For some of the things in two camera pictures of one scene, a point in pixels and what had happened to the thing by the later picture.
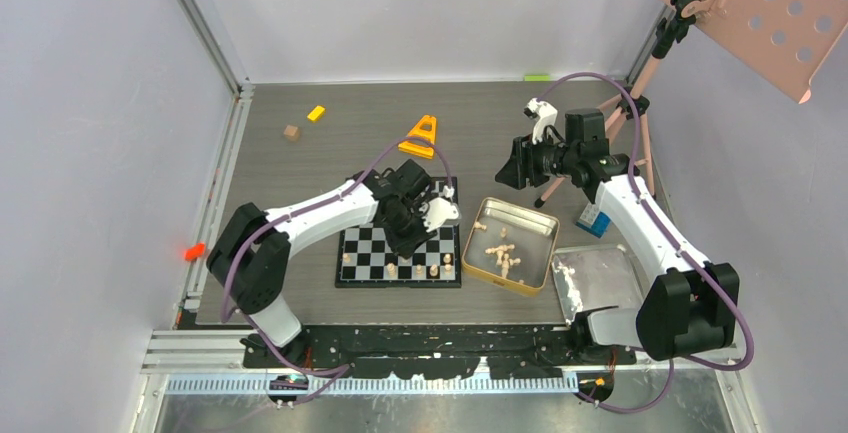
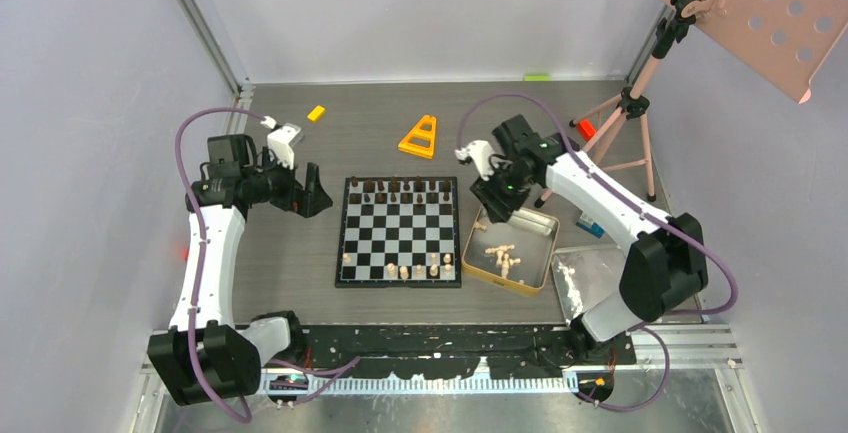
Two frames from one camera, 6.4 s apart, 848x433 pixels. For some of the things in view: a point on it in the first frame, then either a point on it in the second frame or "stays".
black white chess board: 366,260 stays
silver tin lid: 596,277 stays
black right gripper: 522,165 -> 498,208
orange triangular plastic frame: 425,128 stays
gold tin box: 511,245 stays
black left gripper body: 406,229 -> 283,192
